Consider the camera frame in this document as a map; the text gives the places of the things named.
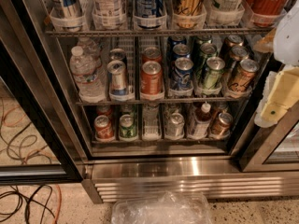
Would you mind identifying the clear water bottle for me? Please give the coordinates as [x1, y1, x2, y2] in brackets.
[78, 37, 102, 68]
[69, 46, 105, 103]

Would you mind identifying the rear clear water bottle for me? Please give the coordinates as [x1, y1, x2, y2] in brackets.
[78, 37, 102, 68]

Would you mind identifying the orange can shelf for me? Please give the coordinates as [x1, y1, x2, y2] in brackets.
[142, 47, 162, 63]
[141, 61, 163, 94]

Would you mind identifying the left glass fridge door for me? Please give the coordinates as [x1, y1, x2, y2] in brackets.
[0, 42, 82, 186]

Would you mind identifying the glass fridge door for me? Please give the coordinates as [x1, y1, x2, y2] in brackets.
[239, 103, 299, 172]
[0, 42, 82, 186]

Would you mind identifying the blue silver can top left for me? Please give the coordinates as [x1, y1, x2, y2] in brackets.
[51, 0, 82, 21]

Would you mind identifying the bronze can bottom shelf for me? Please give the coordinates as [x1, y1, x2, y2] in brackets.
[210, 112, 233, 135]

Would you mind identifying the green can bottom shelf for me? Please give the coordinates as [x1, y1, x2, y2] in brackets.
[119, 114, 137, 139]

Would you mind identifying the rear gold can middle shelf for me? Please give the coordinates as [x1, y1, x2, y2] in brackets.
[219, 35, 244, 58]

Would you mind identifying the white cap bottle bottom shelf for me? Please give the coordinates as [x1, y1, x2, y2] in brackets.
[188, 103, 211, 140]

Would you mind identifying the red coca-cola can top shelf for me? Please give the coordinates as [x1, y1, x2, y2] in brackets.
[245, 0, 287, 27]

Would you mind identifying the blue white can top shelf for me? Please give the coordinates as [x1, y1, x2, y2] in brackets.
[135, 0, 164, 29]

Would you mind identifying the orange cable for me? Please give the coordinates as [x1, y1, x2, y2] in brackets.
[50, 184, 63, 224]

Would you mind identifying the stainless steel fridge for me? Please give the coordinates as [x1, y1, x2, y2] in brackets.
[0, 0, 299, 203]

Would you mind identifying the silver can bottom shelf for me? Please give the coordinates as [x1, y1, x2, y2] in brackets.
[166, 113, 184, 138]

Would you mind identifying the white label bottle top shelf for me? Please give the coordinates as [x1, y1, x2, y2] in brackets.
[93, 0, 125, 29]

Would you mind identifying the rear silver blue can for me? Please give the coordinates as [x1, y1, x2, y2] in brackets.
[109, 48, 127, 63]

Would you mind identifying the rear blue can middle shelf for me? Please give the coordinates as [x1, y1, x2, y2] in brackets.
[166, 35, 187, 56]

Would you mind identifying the right glass fridge door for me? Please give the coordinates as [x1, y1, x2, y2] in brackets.
[239, 103, 299, 172]

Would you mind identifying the clear plastic bin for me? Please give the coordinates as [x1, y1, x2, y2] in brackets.
[111, 191, 212, 224]

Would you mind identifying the rear orange can middle shelf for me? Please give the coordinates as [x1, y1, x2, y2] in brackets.
[142, 47, 162, 63]

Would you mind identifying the front orange can middle shelf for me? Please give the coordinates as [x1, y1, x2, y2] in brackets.
[141, 61, 163, 94]

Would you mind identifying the front gold can middle shelf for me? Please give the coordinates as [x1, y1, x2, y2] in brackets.
[227, 59, 259, 92]

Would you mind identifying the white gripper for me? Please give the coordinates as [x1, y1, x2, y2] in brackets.
[253, 0, 299, 128]

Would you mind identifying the gold tall can top shelf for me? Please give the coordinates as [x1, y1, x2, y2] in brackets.
[171, 0, 206, 29]

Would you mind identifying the green can shelf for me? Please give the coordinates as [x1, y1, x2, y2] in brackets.
[119, 114, 137, 139]
[200, 57, 225, 90]
[194, 43, 218, 77]
[192, 35, 212, 59]

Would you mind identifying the front clear water bottle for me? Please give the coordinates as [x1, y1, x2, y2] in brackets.
[69, 46, 105, 103]

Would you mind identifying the black cable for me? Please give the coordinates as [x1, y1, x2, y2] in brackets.
[0, 184, 57, 224]

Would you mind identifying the red can bottom shelf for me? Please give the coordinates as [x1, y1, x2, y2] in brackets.
[93, 115, 114, 139]

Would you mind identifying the front blue can middle shelf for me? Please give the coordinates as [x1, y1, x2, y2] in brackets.
[171, 57, 193, 91]

